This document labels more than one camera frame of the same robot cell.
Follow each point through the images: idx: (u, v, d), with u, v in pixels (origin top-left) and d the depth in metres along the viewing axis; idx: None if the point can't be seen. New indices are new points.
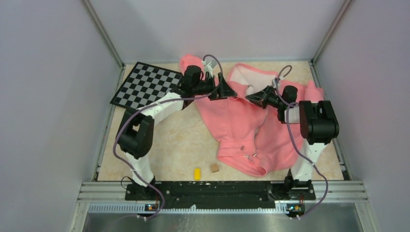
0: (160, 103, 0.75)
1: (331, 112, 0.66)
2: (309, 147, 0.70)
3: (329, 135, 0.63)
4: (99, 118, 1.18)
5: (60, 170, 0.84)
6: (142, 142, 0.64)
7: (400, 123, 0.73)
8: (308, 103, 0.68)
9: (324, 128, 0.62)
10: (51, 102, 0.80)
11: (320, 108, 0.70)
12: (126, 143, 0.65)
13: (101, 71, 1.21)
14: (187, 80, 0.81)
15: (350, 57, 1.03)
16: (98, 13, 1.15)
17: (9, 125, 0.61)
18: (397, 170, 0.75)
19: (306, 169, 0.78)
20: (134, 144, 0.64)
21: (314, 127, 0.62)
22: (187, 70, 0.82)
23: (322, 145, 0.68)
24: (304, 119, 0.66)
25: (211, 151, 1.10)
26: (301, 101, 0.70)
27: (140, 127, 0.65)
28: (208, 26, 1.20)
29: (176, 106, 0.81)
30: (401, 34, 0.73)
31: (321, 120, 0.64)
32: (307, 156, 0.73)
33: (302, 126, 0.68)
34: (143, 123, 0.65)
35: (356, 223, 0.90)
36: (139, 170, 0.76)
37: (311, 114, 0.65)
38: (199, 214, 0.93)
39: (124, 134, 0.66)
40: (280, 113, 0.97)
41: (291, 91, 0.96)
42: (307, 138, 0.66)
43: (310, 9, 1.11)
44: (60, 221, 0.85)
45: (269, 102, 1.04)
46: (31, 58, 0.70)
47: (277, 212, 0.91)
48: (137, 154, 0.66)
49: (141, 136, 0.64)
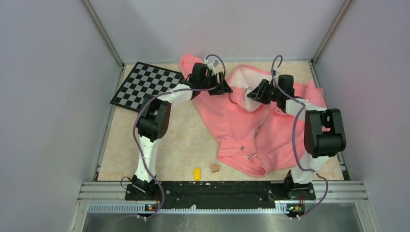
0: (173, 91, 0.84)
1: (340, 124, 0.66)
2: (312, 159, 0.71)
3: (333, 149, 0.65)
4: (99, 118, 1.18)
5: (60, 171, 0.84)
6: (161, 125, 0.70)
7: (401, 123, 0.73)
8: (317, 113, 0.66)
9: (329, 143, 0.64)
10: (51, 102, 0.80)
11: (329, 116, 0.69)
12: (146, 125, 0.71)
13: (101, 71, 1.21)
14: (196, 74, 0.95)
15: (351, 57, 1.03)
16: (98, 13, 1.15)
17: (9, 125, 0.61)
18: (398, 170, 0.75)
19: (308, 175, 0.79)
20: (153, 126, 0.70)
21: (320, 142, 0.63)
22: (195, 65, 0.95)
23: (325, 157, 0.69)
24: (309, 130, 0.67)
25: (211, 151, 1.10)
26: (309, 111, 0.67)
27: (158, 111, 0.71)
28: (208, 26, 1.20)
29: (186, 95, 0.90)
30: (401, 34, 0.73)
31: (327, 135, 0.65)
32: (310, 166, 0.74)
33: (308, 138, 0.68)
34: (162, 107, 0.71)
35: (356, 223, 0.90)
36: (148, 159, 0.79)
37: (318, 129, 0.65)
38: (199, 214, 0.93)
39: (143, 118, 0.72)
40: (280, 102, 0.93)
41: (289, 80, 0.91)
42: (311, 152, 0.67)
43: (310, 9, 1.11)
44: (60, 221, 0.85)
45: (267, 95, 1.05)
46: (31, 57, 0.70)
47: (277, 212, 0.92)
48: (154, 137, 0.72)
49: (160, 119, 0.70)
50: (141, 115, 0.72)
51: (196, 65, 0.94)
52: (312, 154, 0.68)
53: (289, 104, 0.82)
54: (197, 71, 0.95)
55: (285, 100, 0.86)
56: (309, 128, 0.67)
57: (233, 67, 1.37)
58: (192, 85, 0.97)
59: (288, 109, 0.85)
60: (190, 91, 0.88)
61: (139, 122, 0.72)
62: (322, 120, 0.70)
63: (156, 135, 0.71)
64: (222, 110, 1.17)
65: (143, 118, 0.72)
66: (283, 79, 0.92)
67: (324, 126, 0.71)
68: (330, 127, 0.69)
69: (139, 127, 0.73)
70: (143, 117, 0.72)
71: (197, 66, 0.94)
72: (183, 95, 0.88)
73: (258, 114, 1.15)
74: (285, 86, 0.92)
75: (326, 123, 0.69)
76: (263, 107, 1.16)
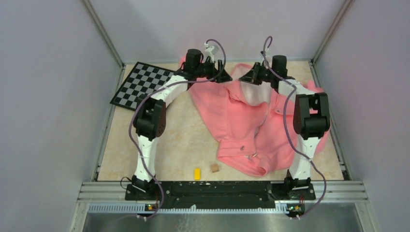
0: (167, 86, 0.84)
1: (326, 107, 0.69)
2: (304, 143, 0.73)
3: (320, 128, 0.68)
4: (99, 118, 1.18)
5: (60, 171, 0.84)
6: (158, 124, 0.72)
7: (401, 123, 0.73)
8: (305, 96, 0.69)
9: (316, 123, 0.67)
10: (51, 103, 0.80)
11: (316, 99, 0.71)
12: (144, 125, 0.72)
13: (101, 71, 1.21)
14: (190, 62, 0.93)
15: (350, 57, 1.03)
16: (98, 13, 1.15)
17: (10, 125, 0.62)
18: (398, 170, 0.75)
19: (304, 166, 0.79)
20: (152, 126, 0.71)
21: (307, 123, 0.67)
22: (188, 53, 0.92)
23: (316, 138, 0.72)
24: (297, 113, 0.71)
25: (211, 151, 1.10)
26: (298, 95, 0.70)
27: (153, 111, 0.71)
28: (208, 26, 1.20)
29: (181, 87, 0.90)
30: (401, 34, 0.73)
31: (314, 115, 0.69)
32: (304, 152, 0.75)
33: (296, 121, 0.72)
34: (156, 107, 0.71)
35: (356, 223, 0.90)
36: (147, 158, 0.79)
37: (305, 111, 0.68)
38: (199, 214, 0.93)
39: (140, 118, 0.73)
40: (273, 81, 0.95)
41: (282, 60, 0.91)
42: (300, 134, 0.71)
43: (309, 9, 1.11)
44: (60, 221, 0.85)
45: (261, 77, 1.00)
46: (31, 59, 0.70)
47: (277, 212, 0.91)
48: (153, 136, 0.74)
49: (156, 119, 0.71)
50: (137, 116, 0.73)
51: (190, 52, 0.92)
52: (301, 136, 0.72)
53: (282, 85, 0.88)
54: (191, 59, 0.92)
55: (279, 81, 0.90)
56: (298, 111, 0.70)
57: (232, 67, 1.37)
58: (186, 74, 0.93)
59: (281, 89, 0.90)
60: (185, 83, 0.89)
61: (137, 121, 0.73)
62: (310, 103, 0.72)
63: (155, 134, 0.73)
64: (222, 110, 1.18)
65: (139, 118, 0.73)
66: (276, 59, 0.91)
67: (312, 108, 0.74)
68: (318, 109, 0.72)
69: (136, 127, 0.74)
70: (139, 116, 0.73)
71: (190, 53, 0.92)
72: (178, 88, 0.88)
73: (258, 114, 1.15)
74: (279, 66, 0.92)
75: (314, 106, 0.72)
76: (263, 106, 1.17)
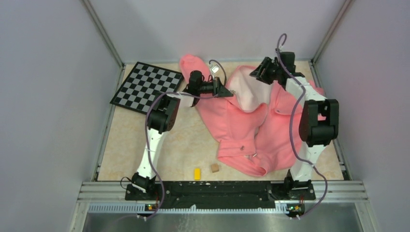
0: (181, 93, 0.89)
1: (335, 115, 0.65)
2: (308, 150, 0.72)
3: (328, 137, 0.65)
4: (99, 118, 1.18)
5: (60, 172, 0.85)
6: (170, 118, 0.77)
7: (401, 123, 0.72)
8: (315, 104, 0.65)
9: (322, 132, 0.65)
10: (51, 103, 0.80)
11: (326, 105, 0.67)
12: (155, 118, 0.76)
13: (101, 70, 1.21)
14: (192, 84, 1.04)
15: (351, 57, 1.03)
16: (99, 13, 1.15)
17: (10, 125, 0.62)
18: (398, 171, 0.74)
19: (306, 170, 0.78)
20: (163, 119, 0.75)
21: (313, 132, 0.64)
22: (191, 76, 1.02)
23: (321, 146, 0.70)
24: (305, 119, 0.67)
25: (211, 151, 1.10)
26: (308, 101, 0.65)
27: (168, 106, 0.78)
28: (207, 25, 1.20)
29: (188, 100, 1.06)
30: (401, 35, 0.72)
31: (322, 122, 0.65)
32: (307, 158, 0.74)
33: (303, 126, 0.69)
34: (172, 102, 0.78)
35: (356, 223, 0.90)
36: (153, 151, 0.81)
37: (313, 120, 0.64)
38: (199, 214, 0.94)
39: (153, 112, 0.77)
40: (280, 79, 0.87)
41: (290, 55, 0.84)
42: (306, 140, 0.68)
43: (310, 9, 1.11)
44: (60, 222, 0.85)
45: (269, 74, 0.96)
46: (29, 58, 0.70)
47: (277, 212, 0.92)
48: (163, 129, 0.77)
49: (169, 111, 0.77)
50: (152, 109, 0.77)
51: (191, 78, 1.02)
52: (306, 142, 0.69)
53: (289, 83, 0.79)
54: (193, 83, 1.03)
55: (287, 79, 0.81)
56: (306, 117, 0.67)
57: (233, 67, 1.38)
58: (189, 93, 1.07)
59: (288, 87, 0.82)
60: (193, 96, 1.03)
61: (150, 115, 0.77)
62: (319, 108, 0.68)
63: (166, 127, 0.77)
64: (222, 110, 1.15)
65: (153, 112, 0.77)
66: (283, 55, 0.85)
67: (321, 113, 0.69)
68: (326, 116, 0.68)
69: (148, 121, 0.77)
70: (153, 110, 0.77)
71: (191, 79, 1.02)
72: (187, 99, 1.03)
73: (258, 114, 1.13)
74: (285, 61, 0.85)
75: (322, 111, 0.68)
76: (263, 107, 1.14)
